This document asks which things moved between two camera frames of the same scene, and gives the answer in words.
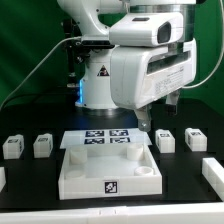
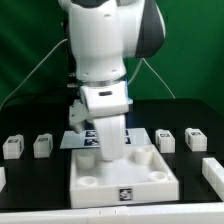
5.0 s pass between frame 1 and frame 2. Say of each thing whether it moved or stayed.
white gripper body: moved
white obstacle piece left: stayed
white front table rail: stayed
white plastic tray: moved
